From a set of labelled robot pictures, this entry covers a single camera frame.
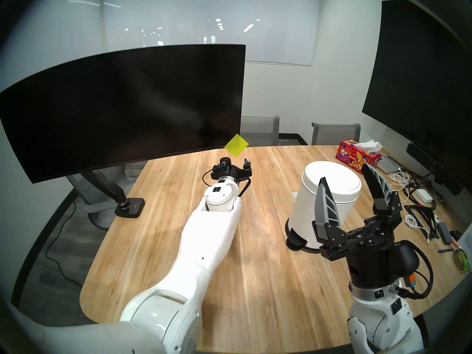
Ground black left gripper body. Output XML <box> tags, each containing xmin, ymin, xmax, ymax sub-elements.
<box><xmin>211</xmin><ymin>164</ymin><xmax>253</xmax><ymax>181</ymax></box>

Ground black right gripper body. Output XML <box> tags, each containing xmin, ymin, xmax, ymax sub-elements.
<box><xmin>320</xmin><ymin>213</ymin><xmax>402</xmax><ymax>289</ymax></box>

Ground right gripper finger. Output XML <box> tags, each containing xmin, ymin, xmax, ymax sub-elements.
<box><xmin>313</xmin><ymin>177</ymin><xmax>348</xmax><ymax>250</ymax></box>
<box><xmin>361</xmin><ymin>163</ymin><xmax>403</xmax><ymax>223</ymax></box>

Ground yellow sticky note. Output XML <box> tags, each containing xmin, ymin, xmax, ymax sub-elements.
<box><xmin>224</xmin><ymin>133</ymin><xmax>249</xmax><ymax>157</ymax></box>

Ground white pedal trash can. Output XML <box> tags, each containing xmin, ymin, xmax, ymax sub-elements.
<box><xmin>285</xmin><ymin>161</ymin><xmax>362</xmax><ymax>253</ymax></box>

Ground curved black monitor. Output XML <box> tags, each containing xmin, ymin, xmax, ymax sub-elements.
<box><xmin>0</xmin><ymin>44</ymin><xmax>246</xmax><ymax>184</ymax></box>

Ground silver laptop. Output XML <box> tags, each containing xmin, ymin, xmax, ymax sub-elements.
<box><xmin>376</xmin><ymin>152</ymin><xmax>406</xmax><ymax>174</ymax></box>

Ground red floral tissue box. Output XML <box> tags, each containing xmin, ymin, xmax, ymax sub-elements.
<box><xmin>336</xmin><ymin>139</ymin><xmax>383</xmax><ymax>176</ymax></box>

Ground black soundbar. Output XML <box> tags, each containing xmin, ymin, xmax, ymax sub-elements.
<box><xmin>406</xmin><ymin>143</ymin><xmax>463</xmax><ymax>196</ymax></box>

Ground grey adapter dongle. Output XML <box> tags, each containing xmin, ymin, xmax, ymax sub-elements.
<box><xmin>437</xmin><ymin>222</ymin><xmax>454</xmax><ymax>246</ymax></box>

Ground white paper sheet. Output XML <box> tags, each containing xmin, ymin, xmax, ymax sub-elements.
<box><xmin>457</xmin><ymin>222</ymin><xmax>472</xmax><ymax>261</ymax></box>

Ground green scissors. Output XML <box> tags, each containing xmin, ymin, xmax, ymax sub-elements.
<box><xmin>453</xmin><ymin>248</ymin><xmax>471</xmax><ymax>273</ymax></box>

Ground black folding frame stand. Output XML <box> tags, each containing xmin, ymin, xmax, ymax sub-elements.
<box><xmin>404</xmin><ymin>204</ymin><xmax>441</xmax><ymax>239</ymax></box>

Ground white coiled cable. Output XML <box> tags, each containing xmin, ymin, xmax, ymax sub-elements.
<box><xmin>404</xmin><ymin>214</ymin><xmax>431</xmax><ymax>244</ymax></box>

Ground white charging cable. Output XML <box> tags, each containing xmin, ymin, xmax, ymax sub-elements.
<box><xmin>375</xmin><ymin>171</ymin><xmax>412</xmax><ymax>222</ymax></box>

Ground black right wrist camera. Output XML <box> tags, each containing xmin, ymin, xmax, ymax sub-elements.
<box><xmin>391</xmin><ymin>240</ymin><xmax>421</xmax><ymax>287</ymax></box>

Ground black braided right gripper cable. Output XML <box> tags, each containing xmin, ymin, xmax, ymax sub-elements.
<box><xmin>389</xmin><ymin>241</ymin><xmax>434</xmax><ymax>299</ymax></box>

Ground large black wall television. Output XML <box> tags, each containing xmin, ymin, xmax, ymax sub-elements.
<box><xmin>362</xmin><ymin>0</ymin><xmax>472</xmax><ymax>195</ymax></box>

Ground glass wall whiteboard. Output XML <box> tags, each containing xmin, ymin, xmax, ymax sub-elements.
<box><xmin>101</xmin><ymin>0</ymin><xmax>321</xmax><ymax>67</ymax></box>

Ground thin black floor cable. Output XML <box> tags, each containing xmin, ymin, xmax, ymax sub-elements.
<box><xmin>46</xmin><ymin>200</ymin><xmax>84</xmax><ymax>288</ymax></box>

